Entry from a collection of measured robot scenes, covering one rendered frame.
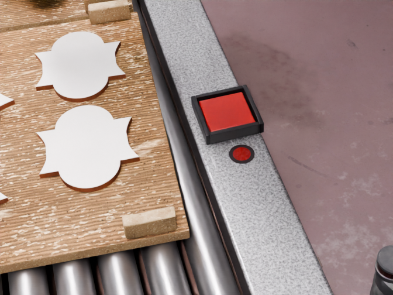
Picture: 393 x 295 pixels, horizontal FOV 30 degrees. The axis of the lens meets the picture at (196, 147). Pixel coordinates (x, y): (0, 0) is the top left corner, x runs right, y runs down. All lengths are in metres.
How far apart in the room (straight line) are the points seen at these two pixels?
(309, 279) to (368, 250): 1.16
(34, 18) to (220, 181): 0.41
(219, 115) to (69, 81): 0.21
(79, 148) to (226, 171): 0.18
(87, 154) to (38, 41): 0.25
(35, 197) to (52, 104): 0.16
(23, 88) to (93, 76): 0.10
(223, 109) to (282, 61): 1.51
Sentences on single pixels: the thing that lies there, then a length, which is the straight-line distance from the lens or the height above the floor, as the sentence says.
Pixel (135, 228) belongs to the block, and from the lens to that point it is 0.80.
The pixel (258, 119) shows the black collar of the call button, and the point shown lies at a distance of 0.93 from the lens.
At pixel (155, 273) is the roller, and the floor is 0.92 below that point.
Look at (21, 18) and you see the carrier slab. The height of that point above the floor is 0.94.
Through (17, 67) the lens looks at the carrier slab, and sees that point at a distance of 1.04.
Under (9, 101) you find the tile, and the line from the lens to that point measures 0.98.
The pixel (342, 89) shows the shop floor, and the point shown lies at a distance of 2.36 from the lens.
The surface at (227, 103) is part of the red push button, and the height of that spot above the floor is 0.93.
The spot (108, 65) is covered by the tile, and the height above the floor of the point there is 0.94.
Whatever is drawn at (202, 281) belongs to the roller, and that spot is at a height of 0.91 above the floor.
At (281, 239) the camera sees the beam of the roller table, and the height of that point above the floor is 0.92.
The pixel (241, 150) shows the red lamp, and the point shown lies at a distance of 0.92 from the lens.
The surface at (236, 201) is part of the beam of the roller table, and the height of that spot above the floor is 0.91.
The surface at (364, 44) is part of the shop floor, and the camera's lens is 2.54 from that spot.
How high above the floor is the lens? 1.59
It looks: 47 degrees down
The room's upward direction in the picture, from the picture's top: 4 degrees counter-clockwise
